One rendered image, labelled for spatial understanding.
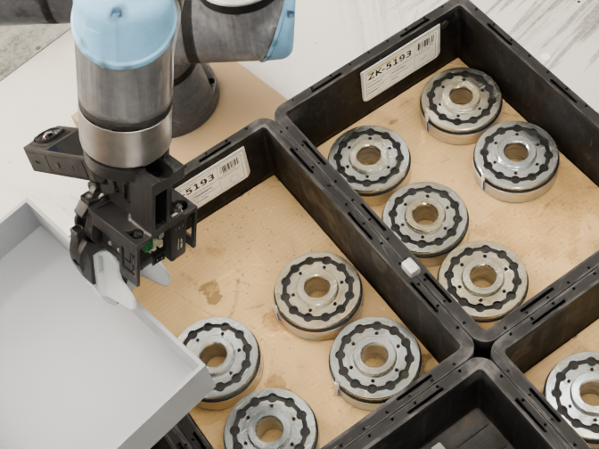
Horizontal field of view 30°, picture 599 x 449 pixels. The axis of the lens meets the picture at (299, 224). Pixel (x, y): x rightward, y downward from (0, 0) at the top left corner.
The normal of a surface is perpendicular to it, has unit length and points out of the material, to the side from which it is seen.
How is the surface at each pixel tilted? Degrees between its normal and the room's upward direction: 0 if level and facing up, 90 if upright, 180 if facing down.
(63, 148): 31
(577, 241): 0
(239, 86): 1
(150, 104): 87
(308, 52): 0
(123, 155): 79
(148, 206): 73
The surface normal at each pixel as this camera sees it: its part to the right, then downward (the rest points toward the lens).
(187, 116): 0.45, 0.51
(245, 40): 0.02, 0.79
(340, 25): -0.11, -0.52
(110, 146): -0.23, 0.68
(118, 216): 0.10, -0.70
